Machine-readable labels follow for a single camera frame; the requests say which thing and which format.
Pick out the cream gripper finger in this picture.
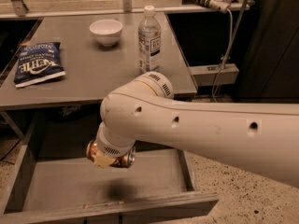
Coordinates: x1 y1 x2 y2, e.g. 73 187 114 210
93 150 115 168

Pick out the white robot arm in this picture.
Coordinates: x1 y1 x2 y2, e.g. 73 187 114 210
95 72 299 188

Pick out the open grey top drawer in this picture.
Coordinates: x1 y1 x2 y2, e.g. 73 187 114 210
0 110 219 224

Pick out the grey counter cabinet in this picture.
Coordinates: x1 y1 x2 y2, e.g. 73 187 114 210
0 12 198 133

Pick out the blue Kettle chips bag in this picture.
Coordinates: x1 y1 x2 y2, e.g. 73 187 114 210
14 42 65 88

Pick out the white ceramic bowl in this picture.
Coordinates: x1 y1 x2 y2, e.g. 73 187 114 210
90 19 123 47

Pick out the clear plastic water bottle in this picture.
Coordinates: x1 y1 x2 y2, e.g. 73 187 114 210
138 6 161 73

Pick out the thin metal pole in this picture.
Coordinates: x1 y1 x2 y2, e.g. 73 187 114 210
211 0 249 103

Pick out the grey cable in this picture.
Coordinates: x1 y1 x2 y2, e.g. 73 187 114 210
210 8 234 104

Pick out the striped handle white device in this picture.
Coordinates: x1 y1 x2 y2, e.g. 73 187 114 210
181 0 231 14

